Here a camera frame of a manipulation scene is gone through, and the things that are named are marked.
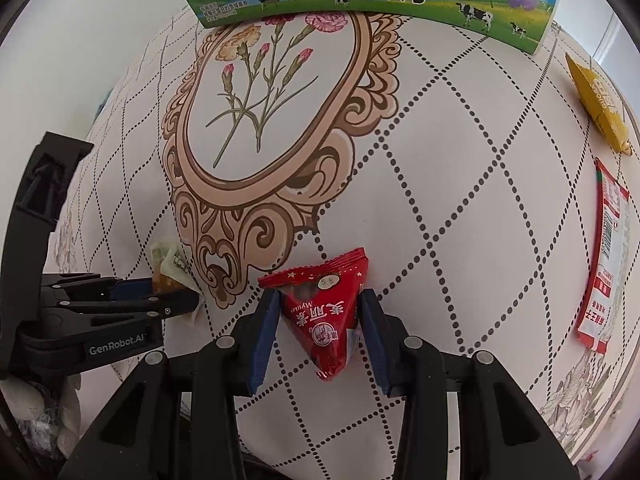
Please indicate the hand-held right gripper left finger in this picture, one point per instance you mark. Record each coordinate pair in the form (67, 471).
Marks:
(265, 340)

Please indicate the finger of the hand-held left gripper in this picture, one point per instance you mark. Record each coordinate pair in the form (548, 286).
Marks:
(160, 307)
(130, 287)

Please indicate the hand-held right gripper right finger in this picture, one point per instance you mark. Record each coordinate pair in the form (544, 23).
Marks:
(374, 340)

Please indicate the clear small cake packet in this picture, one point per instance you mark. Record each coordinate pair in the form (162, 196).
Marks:
(172, 265)

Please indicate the red triangular snack packet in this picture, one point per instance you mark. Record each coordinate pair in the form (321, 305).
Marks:
(322, 315)

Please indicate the floral quilted bed mat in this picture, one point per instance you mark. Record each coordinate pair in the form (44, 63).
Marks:
(450, 210)

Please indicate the red white long packet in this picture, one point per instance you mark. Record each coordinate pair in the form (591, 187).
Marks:
(607, 240)

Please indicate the small yellow snack packet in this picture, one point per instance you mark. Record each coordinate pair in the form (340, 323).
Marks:
(597, 100)

